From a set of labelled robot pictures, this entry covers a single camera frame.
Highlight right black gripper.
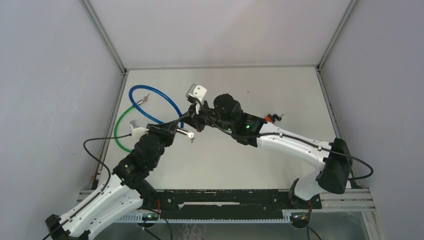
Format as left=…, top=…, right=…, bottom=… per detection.
left=180, top=98, right=234, bottom=134

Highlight blue cable lock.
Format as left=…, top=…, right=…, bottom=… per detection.
left=128, top=84, right=183, bottom=124

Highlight silver keys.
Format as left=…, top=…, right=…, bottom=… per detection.
left=186, top=132, right=195, bottom=143

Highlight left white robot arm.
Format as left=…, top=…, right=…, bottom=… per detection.
left=45, top=120, right=195, bottom=240

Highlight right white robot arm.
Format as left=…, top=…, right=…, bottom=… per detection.
left=181, top=93, right=353, bottom=208

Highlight orange padlock with keys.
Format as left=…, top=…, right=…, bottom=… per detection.
left=264, top=113, right=284, bottom=123

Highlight right black camera cable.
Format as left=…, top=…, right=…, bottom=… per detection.
left=195, top=99, right=375, bottom=181

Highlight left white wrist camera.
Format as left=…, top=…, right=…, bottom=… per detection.
left=129, top=120, right=149, bottom=140

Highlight green cable lock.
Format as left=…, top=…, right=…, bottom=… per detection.
left=113, top=106, right=135, bottom=153

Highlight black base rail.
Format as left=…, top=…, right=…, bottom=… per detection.
left=144, top=189, right=322, bottom=220

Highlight white slotted cable duct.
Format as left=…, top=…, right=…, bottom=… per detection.
left=114, top=211, right=307, bottom=224

